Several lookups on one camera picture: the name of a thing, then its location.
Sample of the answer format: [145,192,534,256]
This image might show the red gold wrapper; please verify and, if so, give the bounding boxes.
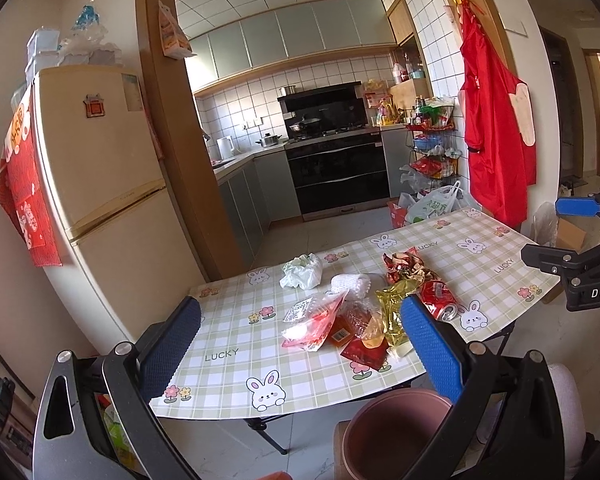
[382,247,440,287]

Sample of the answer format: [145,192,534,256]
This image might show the clear plastic bag bundle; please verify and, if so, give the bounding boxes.
[57,4,123,67]

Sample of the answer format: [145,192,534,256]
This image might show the pink plastic bin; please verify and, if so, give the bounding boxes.
[341,387,453,480]

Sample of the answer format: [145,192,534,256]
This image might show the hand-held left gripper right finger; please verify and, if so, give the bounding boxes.
[399,294,578,480]

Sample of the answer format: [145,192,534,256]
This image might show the red printed cloth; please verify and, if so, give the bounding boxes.
[0,92,63,268]

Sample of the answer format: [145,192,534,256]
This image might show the open cardboard carton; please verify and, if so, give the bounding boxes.
[542,215,600,306]

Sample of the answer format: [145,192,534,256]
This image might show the red plastic bag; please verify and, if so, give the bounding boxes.
[387,200,410,228]

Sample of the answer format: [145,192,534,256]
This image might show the white green print plastic bag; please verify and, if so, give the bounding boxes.
[405,182,463,223]

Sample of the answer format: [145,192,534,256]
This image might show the black range hood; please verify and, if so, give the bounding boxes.
[277,81,363,113]

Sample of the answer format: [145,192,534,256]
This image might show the grey kitchen base cabinets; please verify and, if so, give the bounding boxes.
[212,127,413,261]

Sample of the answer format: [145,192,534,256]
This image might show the black stove oven unit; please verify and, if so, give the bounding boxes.
[284,127,392,221]

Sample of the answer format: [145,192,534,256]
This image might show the row of condiment bottles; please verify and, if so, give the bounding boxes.
[395,96,431,126]

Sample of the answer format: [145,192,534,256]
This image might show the black wire storage rack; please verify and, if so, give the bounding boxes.
[399,96,465,206]

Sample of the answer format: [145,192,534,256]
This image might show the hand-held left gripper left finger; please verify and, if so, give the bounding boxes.
[32,296,203,480]

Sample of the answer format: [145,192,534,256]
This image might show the red fridge magnet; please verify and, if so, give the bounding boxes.
[82,94,105,120]

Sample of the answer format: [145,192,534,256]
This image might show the red snack packets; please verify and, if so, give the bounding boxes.
[410,156,453,178]

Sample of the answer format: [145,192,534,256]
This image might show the red clear blister package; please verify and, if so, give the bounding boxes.
[279,292,350,353]

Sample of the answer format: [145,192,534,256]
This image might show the black wok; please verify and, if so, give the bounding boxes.
[287,116,323,135]

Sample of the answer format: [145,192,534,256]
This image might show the white plastic storage boxes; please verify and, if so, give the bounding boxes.
[25,27,63,86]

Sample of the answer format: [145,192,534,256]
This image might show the crushed red soda can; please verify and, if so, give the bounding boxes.
[419,279,462,322]

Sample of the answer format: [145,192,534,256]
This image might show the grey upper kitchen cabinets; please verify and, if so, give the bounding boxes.
[185,0,398,93]

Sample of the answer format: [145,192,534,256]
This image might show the dark wooden door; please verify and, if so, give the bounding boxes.
[537,25,576,191]

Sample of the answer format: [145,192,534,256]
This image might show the person's right leg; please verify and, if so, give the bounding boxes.
[547,362,587,480]

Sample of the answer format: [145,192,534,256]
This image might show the wooden door frame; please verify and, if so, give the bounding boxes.
[134,0,518,283]

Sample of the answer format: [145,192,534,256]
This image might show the green packaged goods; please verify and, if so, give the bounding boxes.
[422,97,456,128]

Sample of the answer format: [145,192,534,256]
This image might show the plaid bunny tablecloth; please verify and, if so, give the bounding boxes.
[149,207,566,418]

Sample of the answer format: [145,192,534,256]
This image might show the pale paper label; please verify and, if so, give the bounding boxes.
[120,74,143,112]

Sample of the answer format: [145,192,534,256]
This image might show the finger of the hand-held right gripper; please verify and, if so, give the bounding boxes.
[521,232,600,283]
[555,187,600,233]

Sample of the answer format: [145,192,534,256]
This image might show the jars and oil bottles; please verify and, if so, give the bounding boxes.
[392,52,427,83]

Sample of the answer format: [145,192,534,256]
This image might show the colourful food packages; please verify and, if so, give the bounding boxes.
[362,79,393,126]

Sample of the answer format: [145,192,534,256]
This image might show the red apron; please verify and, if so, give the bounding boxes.
[459,2,537,228]

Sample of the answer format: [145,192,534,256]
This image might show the gold foil bag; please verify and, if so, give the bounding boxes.
[375,280,423,358]

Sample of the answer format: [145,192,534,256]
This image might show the light wooden doorway frame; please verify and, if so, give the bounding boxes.
[580,46,600,181]

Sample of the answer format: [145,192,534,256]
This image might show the cream refrigerator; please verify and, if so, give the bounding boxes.
[24,67,208,361]

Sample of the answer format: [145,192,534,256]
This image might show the wooden wall shelf unit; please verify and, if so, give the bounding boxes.
[386,0,431,106]

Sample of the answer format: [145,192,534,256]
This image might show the brown cardboard box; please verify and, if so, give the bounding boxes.
[332,420,361,480]

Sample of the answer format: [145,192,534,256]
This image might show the white foam fruit net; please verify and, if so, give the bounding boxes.
[329,272,372,298]

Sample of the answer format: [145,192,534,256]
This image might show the hanging printed paper bag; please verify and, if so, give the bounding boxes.
[157,0,195,61]

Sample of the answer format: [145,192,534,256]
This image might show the clear plastic wrapper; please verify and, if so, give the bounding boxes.
[341,296,385,343]

